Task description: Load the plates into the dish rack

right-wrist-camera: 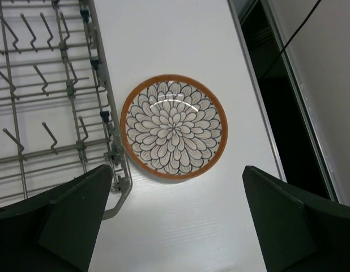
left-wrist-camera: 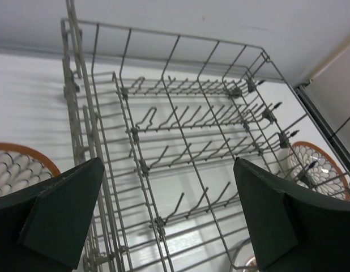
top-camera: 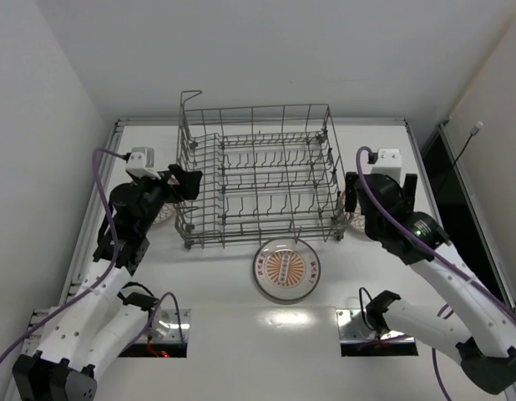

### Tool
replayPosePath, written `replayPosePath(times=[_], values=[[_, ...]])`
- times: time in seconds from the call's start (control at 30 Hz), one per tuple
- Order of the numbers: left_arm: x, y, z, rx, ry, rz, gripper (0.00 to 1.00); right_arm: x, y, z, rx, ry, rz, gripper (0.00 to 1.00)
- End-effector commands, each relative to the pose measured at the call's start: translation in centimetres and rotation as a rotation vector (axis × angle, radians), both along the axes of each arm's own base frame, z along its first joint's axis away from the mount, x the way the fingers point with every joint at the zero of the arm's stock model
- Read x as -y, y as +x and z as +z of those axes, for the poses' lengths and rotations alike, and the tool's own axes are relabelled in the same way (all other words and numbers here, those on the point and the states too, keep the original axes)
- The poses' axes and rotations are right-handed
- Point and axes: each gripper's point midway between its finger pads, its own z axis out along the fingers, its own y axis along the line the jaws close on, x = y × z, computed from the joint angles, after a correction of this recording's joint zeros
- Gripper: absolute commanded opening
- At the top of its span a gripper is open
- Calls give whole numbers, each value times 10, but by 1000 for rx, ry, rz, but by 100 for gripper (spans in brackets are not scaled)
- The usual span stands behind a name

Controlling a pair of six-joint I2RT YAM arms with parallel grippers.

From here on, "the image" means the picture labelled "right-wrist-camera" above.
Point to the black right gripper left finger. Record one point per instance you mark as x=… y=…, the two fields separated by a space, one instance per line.
x=55 y=230

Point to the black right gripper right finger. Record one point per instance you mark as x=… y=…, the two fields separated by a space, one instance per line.
x=297 y=230

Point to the orange rimmed floral plate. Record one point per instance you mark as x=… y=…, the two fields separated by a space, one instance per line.
x=173 y=127

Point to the aluminium table edge rail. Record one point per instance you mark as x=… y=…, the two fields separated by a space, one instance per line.
x=295 y=143

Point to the grey wire dish rack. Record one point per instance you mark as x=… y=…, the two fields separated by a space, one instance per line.
x=58 y=117

